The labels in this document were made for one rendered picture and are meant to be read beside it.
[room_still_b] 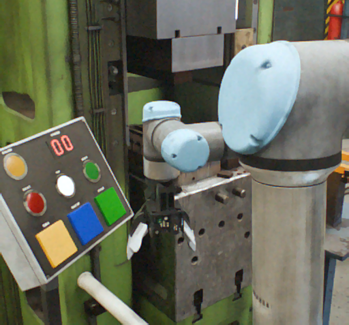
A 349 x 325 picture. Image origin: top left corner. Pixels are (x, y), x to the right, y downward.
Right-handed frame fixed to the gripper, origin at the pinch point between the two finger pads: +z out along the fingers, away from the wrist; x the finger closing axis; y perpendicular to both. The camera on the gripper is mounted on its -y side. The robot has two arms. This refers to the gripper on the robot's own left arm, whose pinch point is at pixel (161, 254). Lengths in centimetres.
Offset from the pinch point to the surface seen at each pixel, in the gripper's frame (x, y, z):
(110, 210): -10.0, -11.0, -6.8
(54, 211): -22.4, -2.1, -12.2
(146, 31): 5, -43, -45
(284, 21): 377, -756, 17
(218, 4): 27, -48, -52
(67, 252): -20.4, 3.3, -5.1
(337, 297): 108, -93, 94
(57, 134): -20.7, -15.9, -25.0
